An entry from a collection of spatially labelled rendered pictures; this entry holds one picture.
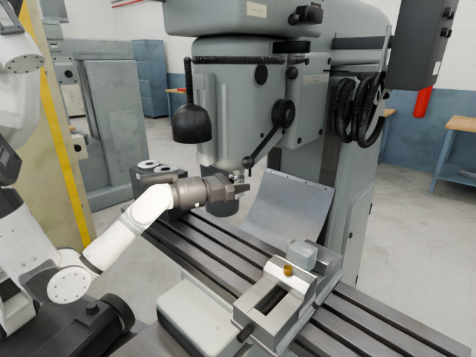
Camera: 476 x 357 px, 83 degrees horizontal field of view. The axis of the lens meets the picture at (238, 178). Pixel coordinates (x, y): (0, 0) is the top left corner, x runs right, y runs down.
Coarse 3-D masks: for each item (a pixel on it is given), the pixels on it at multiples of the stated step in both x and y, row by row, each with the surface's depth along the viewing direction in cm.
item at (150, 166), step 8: (152, 160) 115; (136, 168) 110; (144, 168) 107; (152, 168) 108; (160, 168) 107; (168, 168) 108; (176, 168) 107; (136, 176) 109; (184, 176) 107; (136, 184) 111; (136, 192) 113; (176, 208) 108; (160, 216) 109; (168, 216) 105; (176, 216) 109
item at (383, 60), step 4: (388, 28) 63; (388, 32) 63; (388, 36) 64; (388, 40) 64; (384, 44) 65; (384, 48) 65; (384, 52) 66; (384, 56) 66; (380, 60) 67; (384, 60) 67; (380, 64) 68; (384, 64) 70; (380, 68) 68; (384, 68) 70; (384, 80) 72; (384, 88) 75; (376, 92) 72; (384, 92) 75; (388, 92) 73; (376, 96) 73; (380, 96) 75; (376, 100) 74; (380, 100) 75; (376, 104) 75
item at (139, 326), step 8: (88, 296) 147; (136, 320) 133; (136, 328) 130; (144, 328) 130; (120, 336) 126; (128, 336) 126; (112, 344) 122; (120, 344) 122; (104, 352) 119; (112, 352) 119
